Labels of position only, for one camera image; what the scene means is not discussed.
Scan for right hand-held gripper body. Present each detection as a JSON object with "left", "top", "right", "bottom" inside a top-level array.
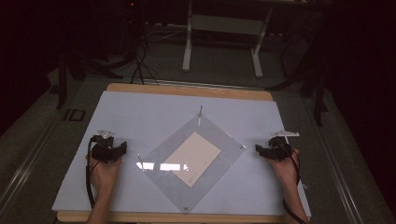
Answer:
[{"left": 267, "top": 130, "right": 301, "bottom": 161}]

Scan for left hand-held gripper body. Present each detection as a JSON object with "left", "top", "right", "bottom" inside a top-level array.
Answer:
[{"left": 90, "top": 129, "right": 117, "bottom": 164}]

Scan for clear acrylic photo frame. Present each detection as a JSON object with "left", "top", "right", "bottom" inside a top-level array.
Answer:
[{"left": 135, "top": 105, "right": 248, "bottom": 215}]

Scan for printed picture card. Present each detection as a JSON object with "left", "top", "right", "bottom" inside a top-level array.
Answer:
[{"left": 163, "top": 131, "right": 222, "bottom": 189}]

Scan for person's left hand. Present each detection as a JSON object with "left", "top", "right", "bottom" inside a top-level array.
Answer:
[{"left": 86, "top": 151, "right": 123, "bottom": 194}]

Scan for person's right hand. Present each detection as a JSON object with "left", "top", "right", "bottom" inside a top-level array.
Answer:
[{"left": 266, "top": 147, "right": 302, "bottom": 189}]

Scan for pale blue table mat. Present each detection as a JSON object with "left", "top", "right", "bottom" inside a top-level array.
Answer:
[{"left": 51, "top": 90, "right": 313, "bottom": 218}]

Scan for black metal stand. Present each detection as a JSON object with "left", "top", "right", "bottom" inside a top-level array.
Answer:
[
  {"left": 265, "top": 12, "right": 332, "bottom": 128},
  {"left": 55, "top": 43, "right": 125, "bottom": 110}
]

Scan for wooden table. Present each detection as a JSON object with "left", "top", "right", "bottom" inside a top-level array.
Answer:
[{"left": 56, "top": 82, "right": 283, "bottom": 224}]

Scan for metal floor strip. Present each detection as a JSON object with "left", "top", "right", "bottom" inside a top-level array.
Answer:
[{"left": 142, "top": 78, "right": 266, "bottom": 91}]

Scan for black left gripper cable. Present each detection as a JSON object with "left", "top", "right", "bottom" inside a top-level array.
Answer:
[{"left": 85, "top": 136, "right": 96, "bottom": 209}]

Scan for black rectangular floor bracket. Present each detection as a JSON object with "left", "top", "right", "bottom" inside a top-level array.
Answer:
[{"left": 63, "top": 108, "right": 86, "bottom": 122}]

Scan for metal floor rail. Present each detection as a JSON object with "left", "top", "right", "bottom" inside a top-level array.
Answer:
[
  {"left": 302, "top": 94, "right": 366, "bottom": 224},
  {"left": 0, "top": 116, "right": 62, "bottom": 216}
]

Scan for black floor cables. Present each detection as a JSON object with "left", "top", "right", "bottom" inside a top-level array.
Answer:
[{"left": 130, "top": 36, "right": 161, "bottom": 86}]

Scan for white metal desk frame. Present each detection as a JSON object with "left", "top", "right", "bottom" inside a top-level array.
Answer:
[{"left": 181, "top": 0, "right": 275, "bottom": 79}]

